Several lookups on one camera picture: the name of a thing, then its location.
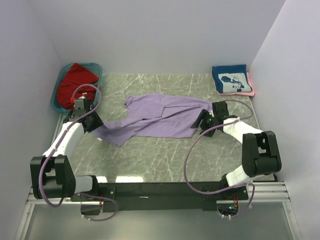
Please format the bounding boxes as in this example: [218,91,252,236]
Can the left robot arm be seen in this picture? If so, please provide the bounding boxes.
[30,111,103,201]

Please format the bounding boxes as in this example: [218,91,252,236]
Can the aluminium frame rail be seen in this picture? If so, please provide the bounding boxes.
[14,114,301,238]

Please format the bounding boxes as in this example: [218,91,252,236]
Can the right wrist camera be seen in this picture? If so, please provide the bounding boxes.
[212,101,229,119]

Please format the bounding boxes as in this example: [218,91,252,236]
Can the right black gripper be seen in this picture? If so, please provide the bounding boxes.
[190,108,218,138]

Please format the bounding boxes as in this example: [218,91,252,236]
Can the teal plastic basket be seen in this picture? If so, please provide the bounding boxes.
[50,62,103,114]

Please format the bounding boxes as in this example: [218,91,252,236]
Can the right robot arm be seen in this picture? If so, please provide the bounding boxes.
[183,109,282,200]

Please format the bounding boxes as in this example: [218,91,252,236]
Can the red t-shirt in basket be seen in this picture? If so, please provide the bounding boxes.
[56,63,99,110]

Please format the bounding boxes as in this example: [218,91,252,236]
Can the lilac purple t-shirt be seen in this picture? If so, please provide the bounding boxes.
[92,93,212,147]

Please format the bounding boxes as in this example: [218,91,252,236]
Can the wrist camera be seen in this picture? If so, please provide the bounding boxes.
[212,101,229,119]
[71,98,91,118]

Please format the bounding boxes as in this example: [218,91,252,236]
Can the folded blue printed t-shirt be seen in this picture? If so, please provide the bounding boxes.
[211,64,253,94]

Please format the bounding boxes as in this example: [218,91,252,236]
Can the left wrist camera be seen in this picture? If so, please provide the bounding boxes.
[71,98,91,118]

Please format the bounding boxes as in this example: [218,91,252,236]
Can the black base beam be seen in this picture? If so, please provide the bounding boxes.
[69,181,251,213]

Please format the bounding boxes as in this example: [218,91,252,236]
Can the folded pink t-shirt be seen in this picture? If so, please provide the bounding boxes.
[215,73,255,97]

